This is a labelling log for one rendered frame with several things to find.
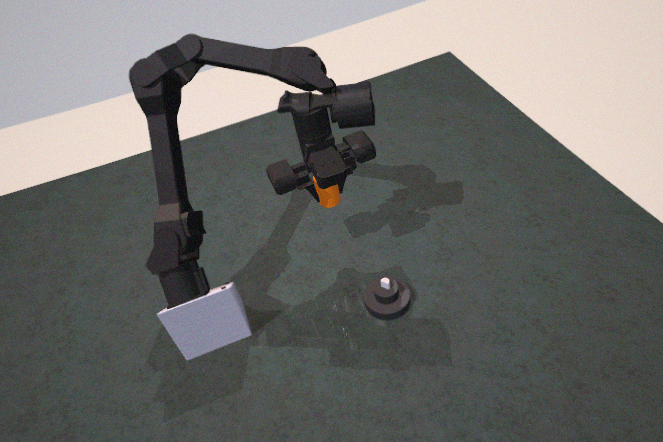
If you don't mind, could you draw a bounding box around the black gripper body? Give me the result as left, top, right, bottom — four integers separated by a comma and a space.
266, 126, 376, 195

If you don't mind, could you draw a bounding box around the dark grey round pedestal with silver shaft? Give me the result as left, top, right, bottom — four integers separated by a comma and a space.
364, 276, 410, 320

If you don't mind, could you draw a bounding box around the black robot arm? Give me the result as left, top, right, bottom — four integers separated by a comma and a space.
129, 33, 375, 309

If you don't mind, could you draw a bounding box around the orange knob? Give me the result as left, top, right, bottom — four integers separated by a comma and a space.
313, 177, 341, 208

